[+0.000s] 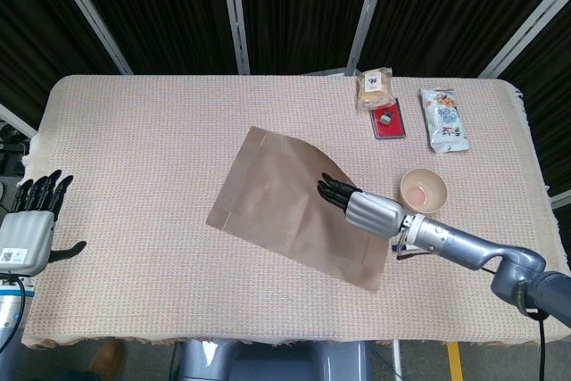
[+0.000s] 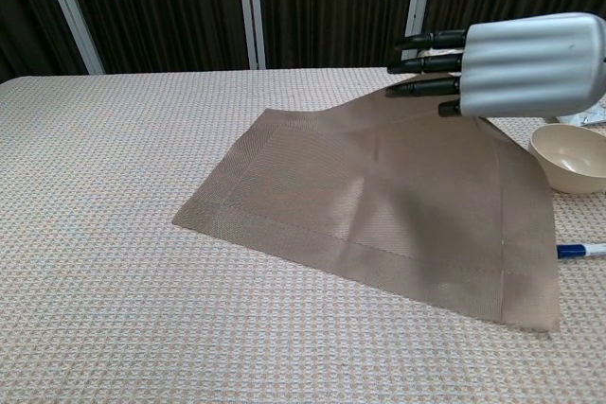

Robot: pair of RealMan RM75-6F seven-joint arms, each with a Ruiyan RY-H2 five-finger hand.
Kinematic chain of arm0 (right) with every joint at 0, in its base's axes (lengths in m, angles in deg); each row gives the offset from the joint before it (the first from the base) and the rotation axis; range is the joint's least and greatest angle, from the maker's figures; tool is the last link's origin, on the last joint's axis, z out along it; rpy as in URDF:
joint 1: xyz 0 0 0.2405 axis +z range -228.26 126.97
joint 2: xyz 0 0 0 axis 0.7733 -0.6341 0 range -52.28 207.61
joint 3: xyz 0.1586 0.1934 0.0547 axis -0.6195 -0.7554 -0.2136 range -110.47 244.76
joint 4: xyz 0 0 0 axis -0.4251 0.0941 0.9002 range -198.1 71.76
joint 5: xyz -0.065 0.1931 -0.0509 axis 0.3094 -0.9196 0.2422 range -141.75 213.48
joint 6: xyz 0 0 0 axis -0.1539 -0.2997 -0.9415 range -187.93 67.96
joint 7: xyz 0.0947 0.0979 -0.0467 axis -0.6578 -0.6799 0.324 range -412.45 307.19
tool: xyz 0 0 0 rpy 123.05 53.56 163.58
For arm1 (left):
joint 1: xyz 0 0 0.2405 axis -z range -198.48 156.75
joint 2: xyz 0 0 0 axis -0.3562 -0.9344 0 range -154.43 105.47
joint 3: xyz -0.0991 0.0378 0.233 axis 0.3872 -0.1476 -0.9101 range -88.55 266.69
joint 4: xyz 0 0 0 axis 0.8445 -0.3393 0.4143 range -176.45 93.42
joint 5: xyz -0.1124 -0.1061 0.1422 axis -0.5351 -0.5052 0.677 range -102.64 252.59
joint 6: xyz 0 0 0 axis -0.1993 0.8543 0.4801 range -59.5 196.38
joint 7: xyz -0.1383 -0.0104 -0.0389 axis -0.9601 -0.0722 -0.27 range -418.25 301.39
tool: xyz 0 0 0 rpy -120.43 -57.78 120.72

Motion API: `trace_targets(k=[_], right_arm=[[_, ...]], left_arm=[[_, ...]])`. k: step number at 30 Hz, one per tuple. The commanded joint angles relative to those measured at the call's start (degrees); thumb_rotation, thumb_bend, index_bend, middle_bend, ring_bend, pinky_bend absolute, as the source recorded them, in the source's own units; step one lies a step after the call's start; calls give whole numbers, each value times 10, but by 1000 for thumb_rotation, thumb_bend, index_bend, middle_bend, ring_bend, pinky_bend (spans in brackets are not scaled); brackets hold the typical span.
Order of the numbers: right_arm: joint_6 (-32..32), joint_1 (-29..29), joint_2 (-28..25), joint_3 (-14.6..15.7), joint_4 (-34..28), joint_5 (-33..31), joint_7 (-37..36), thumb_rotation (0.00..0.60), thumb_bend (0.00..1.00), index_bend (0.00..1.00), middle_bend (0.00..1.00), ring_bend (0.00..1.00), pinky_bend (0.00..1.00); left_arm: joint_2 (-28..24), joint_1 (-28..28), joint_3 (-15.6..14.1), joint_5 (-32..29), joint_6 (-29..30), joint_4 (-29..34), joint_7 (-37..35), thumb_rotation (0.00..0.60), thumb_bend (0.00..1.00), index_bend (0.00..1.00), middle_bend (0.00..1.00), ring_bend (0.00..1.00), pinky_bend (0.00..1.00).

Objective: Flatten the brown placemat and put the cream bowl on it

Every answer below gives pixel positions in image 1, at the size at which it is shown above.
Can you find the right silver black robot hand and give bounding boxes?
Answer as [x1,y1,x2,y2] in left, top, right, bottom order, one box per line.
[317,171,407,237]

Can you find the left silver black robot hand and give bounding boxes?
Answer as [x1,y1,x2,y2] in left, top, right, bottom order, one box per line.
[0,170,88,277]

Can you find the beige round bowl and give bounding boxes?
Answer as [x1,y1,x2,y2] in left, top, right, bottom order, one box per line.
[399,168,449,215]

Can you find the brown woven placemat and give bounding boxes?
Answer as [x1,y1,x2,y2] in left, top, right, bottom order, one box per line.
[205,125,393,295]

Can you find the black equipment clutter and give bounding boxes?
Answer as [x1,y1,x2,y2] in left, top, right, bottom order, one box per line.
[0,120,32,195]

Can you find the white blue snack bag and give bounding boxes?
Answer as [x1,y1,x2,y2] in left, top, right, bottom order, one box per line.
[418,87,471,154]

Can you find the clear bag of bread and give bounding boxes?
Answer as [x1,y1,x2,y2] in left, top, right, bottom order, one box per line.
[356,67,397,111]

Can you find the brown leather shoe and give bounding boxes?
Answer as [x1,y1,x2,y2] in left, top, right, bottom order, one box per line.
[87,338,126,373]

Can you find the white table leg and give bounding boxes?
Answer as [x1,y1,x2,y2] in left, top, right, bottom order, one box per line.
[391,339,404,381]

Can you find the pink woven tablecloth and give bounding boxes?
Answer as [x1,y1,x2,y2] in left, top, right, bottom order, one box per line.
[20,73,559,349]

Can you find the grey robot torso base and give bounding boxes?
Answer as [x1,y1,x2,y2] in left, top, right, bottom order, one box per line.
[178,339,371,381]

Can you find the black pleated curtain panel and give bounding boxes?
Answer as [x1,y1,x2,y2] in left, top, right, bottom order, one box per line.
[0,0,124,132]
[60,0,237,75]
[359,0,571,79]
[494,0,571,197]
[236,0,380,75]

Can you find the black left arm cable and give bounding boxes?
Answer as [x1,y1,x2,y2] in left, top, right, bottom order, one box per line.
[0,277,27,353]

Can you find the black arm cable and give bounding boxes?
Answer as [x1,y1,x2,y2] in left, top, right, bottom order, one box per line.
[521,304,550,381]
[0,277,27,353]

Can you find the red ink pad black frame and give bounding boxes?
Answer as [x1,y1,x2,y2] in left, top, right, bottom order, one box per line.
[371,97,408,140]

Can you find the white partition post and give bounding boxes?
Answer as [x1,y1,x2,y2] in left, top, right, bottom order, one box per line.
[476,0,571,79]
[43,0,134,77]
[550,188,571,209]
[0,103,39,139]
[345,0,393,77]
[217,0,251,76]

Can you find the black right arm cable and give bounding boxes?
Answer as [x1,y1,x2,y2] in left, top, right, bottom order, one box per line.
[521,304,550,381]

